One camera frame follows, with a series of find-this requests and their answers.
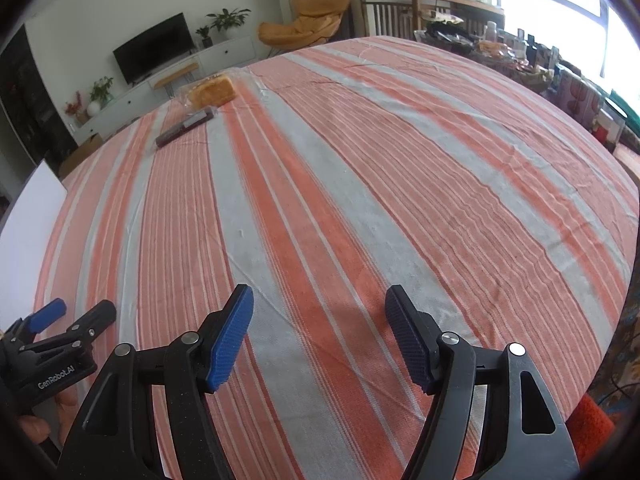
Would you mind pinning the green plant in white vase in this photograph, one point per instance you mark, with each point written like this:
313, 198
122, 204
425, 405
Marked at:
100, 92

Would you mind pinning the large potted green plant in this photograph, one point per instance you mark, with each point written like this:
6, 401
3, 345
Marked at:
227, 20

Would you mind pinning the dark wooden slatted chair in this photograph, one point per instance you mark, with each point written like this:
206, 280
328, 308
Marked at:
387, 12

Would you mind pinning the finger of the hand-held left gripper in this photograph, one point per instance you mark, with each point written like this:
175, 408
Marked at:
95, 317
50, 311

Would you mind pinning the wooden bench with metal legs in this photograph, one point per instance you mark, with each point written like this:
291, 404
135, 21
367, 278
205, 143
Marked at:
175, 72

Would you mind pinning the orange striped tablecloth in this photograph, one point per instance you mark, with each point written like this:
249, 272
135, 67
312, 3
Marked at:
350, 210

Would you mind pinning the brown cardboard box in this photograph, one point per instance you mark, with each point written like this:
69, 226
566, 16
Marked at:
82, 152

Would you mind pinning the orange rocking chair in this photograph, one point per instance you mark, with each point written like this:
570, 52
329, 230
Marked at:
305, 22

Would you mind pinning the small potted green plant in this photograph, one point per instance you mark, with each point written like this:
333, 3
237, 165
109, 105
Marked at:
205, 36

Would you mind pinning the pile of assorted goods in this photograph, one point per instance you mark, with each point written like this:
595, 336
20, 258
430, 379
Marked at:
540, 70

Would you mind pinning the orange cloth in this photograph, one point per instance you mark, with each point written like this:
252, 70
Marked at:
592, 425

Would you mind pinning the red flowers in vase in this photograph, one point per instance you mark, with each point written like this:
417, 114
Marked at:
75, 107

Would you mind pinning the window with dark frame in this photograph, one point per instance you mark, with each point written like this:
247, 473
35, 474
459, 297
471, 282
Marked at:
550, 5

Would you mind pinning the dark red sausage stick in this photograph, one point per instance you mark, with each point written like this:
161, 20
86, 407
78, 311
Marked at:
185, 127

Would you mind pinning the black display cabinet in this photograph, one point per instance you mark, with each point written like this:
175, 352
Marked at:
30, 100

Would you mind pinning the black flat television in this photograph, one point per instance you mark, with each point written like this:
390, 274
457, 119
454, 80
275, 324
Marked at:
152, 50

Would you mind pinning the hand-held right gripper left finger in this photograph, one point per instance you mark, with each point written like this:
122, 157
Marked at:
227, 345

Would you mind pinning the person's left hand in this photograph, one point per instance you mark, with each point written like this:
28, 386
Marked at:
34, 427

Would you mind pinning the floral printed cloth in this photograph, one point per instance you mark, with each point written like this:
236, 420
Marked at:
617, 360

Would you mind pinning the white television cabinet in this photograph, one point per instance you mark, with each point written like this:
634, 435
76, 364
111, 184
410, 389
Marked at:
230, 50

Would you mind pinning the bread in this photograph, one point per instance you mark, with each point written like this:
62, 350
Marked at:
212, 92

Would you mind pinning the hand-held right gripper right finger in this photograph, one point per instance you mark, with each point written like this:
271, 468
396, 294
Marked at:
412, 345

